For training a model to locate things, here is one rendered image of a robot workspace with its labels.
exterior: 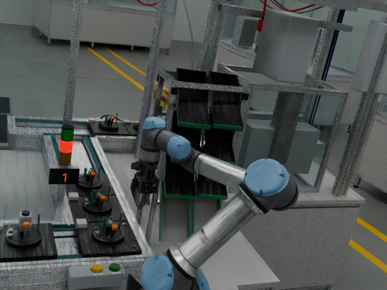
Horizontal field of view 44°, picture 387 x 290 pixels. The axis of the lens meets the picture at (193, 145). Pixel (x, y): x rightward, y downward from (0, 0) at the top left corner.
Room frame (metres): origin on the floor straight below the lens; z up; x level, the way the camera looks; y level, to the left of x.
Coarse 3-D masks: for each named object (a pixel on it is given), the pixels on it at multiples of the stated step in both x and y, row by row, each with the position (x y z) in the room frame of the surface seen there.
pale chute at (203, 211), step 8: (192, 200) 1.95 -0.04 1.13; (200, 200) 1.99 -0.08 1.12; (208, 200) 2.00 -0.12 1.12; (216, 200) 2.02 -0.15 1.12; (192, 208) 1.93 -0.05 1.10; (200, 208) 1.97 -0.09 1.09; (208, 208) 1.98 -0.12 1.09; (216, 208) 1.99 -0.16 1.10; (192, 216) 1.90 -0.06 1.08; (200, 216) 1.94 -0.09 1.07; (208, 216) 1.95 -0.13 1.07; (192, 224) 1.88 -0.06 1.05; (200, 224) 1.92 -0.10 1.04; (192, 232) 1.86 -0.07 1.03
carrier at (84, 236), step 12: (120, 216) 1.83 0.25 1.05; (84, 228) 1.81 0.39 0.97; (96, 228) 1.77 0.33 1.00; (108, 228) 1.77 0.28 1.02; (120, 228) 1.83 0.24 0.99; (84, 240) 1.72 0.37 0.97; (96, 240) 1.72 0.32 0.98; (108, 240) 1.73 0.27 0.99; (120, 240) 1.75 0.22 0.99; (132, 240) 1.79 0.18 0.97; (84, 252) 1.64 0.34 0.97; (96, 252) 1.66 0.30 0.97; (108, 252) 1.67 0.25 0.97; (120, 252) 1.69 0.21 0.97; (132, 252) 1.71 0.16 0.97
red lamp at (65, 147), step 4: (60, 140) 1.80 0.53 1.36; (60, 144) 1.80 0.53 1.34; (64, 144) 1.79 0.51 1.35; (68, 144) 1.80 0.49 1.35; (72, 144) 1.81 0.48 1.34; (60, 148) 1.80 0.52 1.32; (64, 148) 1.79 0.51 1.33; (68, 148) 1.80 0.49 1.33; (72, 148) 1.82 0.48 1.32; (64, 152) 1.79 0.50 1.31; (68, 152) 1.80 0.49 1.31
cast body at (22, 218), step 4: (20, 212) 1.65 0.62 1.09; (24, 212) 1.64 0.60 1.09; (28, 212) 1.65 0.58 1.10; (20, 216) 1.62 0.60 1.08; (24, 216) 1.63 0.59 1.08; (28, 216) 1.64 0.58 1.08; (20, 220) 1.62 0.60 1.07; (24, 220) 1.63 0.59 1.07; (28, 220) 1.63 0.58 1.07; (20, 224) 1.62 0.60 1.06; (20, 228) 1.61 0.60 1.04; (28, 228) 1.62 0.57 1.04
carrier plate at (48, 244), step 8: (8, 224) 1.73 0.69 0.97; (16, 224) 1.74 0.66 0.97; (32, 224) 1.76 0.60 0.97; (40, 224) 1.77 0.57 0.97; (48, 224) 1.79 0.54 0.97; (0, 232) 1.66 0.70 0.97; (48, 232) 1.73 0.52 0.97; (0, 240) 1.61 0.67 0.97; (48, 240) 1.67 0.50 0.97; (0, 248) 1.56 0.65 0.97; (8, 248) 1.57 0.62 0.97; (32, 248) 1.60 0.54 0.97; (40, 248) 1.61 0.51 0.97; (48, 248) 1.62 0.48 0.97; (0, 256) 1.51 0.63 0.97; (8, 256) 1.52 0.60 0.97; (16, 256) 1.53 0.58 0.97; (24, 256) 1.54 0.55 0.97; (32, 256) 1.55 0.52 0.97; (40, 256) 1.56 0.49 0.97; (48, 256) 1.57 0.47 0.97; (56, 256) 1.59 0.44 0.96
